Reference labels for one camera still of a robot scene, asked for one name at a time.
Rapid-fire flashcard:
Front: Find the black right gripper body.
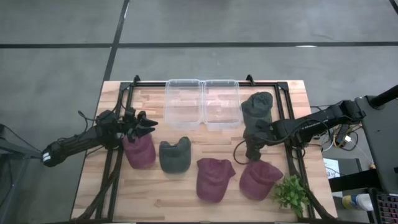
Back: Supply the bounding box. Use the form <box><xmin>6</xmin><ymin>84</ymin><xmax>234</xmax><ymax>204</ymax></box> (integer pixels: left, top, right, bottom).
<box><xmin>245</xmin><ymin>119</ymin><xmax>276</xmax><ymax>147</ymax></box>

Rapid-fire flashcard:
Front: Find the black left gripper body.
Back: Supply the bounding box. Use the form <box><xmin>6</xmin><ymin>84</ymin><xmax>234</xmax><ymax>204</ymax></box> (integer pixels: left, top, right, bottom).
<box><xmin>116</xmin><ymin>107</ymin><xmax>141</xmax><ymax>144</ymax></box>

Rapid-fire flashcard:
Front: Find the maroon cap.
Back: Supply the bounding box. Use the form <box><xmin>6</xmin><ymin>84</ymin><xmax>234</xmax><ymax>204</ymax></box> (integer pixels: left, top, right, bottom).
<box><xmin>238</xmin><ymin>160</ymin><xmax>284</xmax><ymax>202</ymax></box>
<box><xmin>122</xmin><ymin>132</ymin><xmax>157</xmax><ymax>170</ymax></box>
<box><xmin>196</xmin><ymin>157</ymin><xmax>237</xmax><ymax>203</ymax></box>

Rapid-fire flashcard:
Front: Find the dark green cap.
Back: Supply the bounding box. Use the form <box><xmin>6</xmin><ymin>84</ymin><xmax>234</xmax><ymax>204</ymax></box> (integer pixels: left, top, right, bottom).
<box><xmin>159</xmin><ymin>136</ymin><xmax>192</xmax><ymax>174</ymax></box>
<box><xmin>241</xmin><ymin>91</ymin><xmax>274</xmax><ymax>139</ymax></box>

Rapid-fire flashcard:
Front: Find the clear plastic bin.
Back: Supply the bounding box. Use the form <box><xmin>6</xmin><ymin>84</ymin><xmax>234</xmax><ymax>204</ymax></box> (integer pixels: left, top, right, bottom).
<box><xmin>164</xmin><ymin>78</ymin><xmax>205</xmax><ymax>131</ymax></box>
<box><xmin>201</xmin><ymin>79</ymin><xmax>244</xmax><ymax>131</ymax></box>

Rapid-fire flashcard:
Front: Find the green artificial plant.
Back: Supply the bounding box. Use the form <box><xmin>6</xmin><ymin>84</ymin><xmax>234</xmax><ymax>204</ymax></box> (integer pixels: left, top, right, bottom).
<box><xmin>272</xmin><ymin>174</ymin><xmax>310</xmax><ymax>218</ymax></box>

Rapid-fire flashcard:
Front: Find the white paper sheet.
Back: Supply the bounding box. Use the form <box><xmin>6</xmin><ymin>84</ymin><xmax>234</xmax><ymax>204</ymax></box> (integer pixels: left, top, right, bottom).
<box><xmin>323</xmin><ymin>157</ymin><xmax>341</xmax><ymax>179</ymax></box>

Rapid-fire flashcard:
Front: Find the black flat bar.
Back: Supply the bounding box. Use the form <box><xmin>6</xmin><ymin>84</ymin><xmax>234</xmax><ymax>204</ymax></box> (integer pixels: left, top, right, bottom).
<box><xmin>328</xmin><ymin>169</ymin><xmax>382</xmax><ymax>192</ymax></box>

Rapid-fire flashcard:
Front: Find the black metal cart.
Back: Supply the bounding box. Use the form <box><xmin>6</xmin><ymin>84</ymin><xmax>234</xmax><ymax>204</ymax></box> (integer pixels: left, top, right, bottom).
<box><xmin>0</xmin><ymin>123</ymin><xmax>44</xmax><ymax>224</ymax></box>

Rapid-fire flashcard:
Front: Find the white and yellow bottle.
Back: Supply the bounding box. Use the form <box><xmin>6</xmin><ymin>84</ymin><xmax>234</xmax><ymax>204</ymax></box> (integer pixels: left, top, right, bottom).
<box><xmin>341</xmin><ymin>193</ymin><xmax>374</xmax><ymax>212</ymax></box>

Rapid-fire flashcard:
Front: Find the dark grey cabinet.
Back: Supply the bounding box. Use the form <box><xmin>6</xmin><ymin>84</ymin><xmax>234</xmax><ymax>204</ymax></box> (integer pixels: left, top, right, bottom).
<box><xmin>354</xmin><ymin>95</ymin><xmax>398</xmax><ymax>194</ymax></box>

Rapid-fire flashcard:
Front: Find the black pole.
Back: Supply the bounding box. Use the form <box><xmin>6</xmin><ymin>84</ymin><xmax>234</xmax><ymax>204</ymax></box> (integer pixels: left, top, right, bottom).
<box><xmin>369</xmin><ymin>84</ymin><xmax>398</xmax><ymax>108</ymax></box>

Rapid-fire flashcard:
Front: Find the backlit keyboard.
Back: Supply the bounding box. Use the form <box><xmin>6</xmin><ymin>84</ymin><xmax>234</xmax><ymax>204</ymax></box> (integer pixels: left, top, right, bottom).
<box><xmin>376</xmin><ymin>192</ymin><xmax>398</xmax><ymax>224</ymax></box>

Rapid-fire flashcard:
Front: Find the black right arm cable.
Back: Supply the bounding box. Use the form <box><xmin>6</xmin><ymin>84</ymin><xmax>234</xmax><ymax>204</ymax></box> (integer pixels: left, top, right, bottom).
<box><xmin>233</xmin><ymin>119</ymin><xmax>332</xmax><ymax>166</ymax></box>

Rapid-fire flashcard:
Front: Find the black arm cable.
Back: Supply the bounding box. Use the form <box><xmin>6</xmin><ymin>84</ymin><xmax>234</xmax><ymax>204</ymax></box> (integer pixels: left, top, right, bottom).
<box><xmin>76</xmin><ymin>110</ymin><xmax>98</xmax><ymax>125</ymax></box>
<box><xmin>233</xmin><ymin>119</ymin><xmax>332</xmax><ymax>166</ymax></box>

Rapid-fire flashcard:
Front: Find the black metal table frame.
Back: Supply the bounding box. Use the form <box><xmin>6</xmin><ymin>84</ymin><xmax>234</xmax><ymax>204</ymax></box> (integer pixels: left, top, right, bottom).
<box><xmin>74</xmin><ymin>73</ymin><xmax>338</xmax><ymax>223</ymax></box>

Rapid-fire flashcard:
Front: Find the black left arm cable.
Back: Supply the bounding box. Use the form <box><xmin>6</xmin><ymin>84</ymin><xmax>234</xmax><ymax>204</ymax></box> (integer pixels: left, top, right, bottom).
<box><xmin>76</xmin><ymin>110</ymin><xmax>98</xmax><ymax>125</ymax></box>

